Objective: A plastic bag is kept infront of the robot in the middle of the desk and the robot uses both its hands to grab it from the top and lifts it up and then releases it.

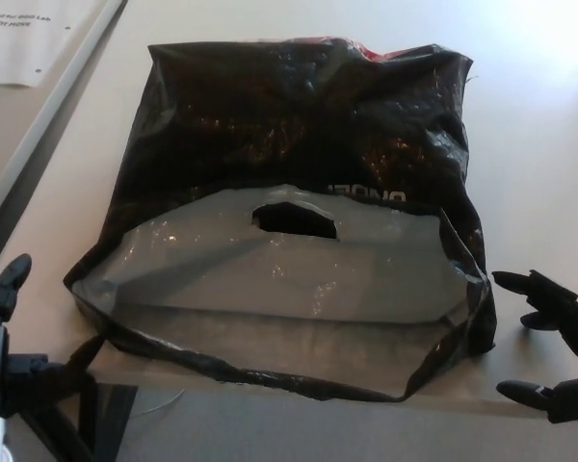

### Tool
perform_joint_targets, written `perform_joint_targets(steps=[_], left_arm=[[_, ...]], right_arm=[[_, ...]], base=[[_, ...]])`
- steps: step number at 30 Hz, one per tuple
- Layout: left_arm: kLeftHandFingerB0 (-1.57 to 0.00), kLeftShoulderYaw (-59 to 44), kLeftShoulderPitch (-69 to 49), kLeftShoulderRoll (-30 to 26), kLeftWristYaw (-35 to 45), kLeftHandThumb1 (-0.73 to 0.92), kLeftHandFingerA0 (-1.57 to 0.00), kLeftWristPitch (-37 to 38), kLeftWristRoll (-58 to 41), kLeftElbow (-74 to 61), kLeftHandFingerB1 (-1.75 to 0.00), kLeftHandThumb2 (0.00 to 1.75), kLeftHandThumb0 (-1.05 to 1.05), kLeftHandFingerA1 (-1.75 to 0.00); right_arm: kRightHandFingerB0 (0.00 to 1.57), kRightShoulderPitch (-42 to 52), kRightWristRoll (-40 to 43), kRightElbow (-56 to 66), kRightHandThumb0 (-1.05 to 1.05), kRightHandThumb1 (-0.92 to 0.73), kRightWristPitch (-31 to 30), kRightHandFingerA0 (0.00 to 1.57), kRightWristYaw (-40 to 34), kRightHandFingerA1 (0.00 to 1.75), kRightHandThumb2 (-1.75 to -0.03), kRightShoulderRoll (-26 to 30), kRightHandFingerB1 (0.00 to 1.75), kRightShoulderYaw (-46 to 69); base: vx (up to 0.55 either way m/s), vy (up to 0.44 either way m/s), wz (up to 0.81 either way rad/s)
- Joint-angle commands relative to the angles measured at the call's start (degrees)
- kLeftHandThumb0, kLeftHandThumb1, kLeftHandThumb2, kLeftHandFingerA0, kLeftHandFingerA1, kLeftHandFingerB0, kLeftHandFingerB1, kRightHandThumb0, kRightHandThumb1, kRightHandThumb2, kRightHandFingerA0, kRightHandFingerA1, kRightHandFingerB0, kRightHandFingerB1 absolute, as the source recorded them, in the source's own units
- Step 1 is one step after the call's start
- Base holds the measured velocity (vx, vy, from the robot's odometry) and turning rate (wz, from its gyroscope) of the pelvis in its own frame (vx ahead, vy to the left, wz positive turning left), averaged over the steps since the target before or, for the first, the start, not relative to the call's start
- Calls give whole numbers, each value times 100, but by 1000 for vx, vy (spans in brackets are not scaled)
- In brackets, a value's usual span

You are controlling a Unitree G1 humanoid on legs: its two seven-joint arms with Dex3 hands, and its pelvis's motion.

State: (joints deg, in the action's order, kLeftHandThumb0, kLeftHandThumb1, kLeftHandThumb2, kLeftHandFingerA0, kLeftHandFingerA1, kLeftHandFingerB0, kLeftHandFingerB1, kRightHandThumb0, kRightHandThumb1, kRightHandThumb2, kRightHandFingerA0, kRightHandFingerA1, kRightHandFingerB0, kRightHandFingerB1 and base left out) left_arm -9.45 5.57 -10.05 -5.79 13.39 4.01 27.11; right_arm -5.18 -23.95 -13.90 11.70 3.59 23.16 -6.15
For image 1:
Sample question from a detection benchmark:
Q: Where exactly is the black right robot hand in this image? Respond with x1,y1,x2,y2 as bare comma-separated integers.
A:
490,269,578,424

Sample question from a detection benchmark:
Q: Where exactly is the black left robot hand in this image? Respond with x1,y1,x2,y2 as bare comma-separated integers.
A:
0,253,97,462

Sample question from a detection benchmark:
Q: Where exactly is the black printed plastic bag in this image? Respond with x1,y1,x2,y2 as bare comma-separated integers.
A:
63,37,498,401

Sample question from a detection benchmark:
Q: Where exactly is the dark panel under desk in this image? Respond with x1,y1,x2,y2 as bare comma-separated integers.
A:
93,383,140,449

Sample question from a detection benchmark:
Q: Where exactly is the white neighbouring desk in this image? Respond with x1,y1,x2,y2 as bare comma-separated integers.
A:
0,0,129,243

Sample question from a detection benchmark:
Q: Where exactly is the white printed paper sheet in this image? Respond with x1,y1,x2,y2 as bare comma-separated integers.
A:
0,0,86,90

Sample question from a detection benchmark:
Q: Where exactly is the thin white wire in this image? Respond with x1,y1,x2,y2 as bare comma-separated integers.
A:
143,388,185,416

